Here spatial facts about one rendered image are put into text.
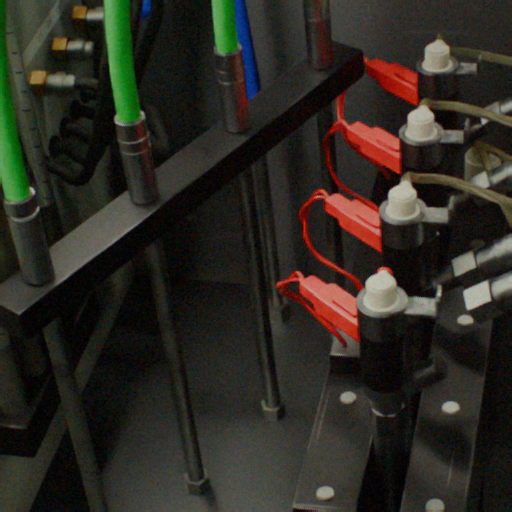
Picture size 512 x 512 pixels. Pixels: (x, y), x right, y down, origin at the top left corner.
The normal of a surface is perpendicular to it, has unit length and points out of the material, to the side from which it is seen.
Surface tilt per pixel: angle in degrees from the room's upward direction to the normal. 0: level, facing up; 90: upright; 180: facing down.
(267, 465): 0
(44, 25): 90
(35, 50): 90
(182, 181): 0
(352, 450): 0
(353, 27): 90
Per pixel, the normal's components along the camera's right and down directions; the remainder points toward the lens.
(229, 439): -0.10, -0.77
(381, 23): -0.22, 0.64
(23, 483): 0.97, 0.07
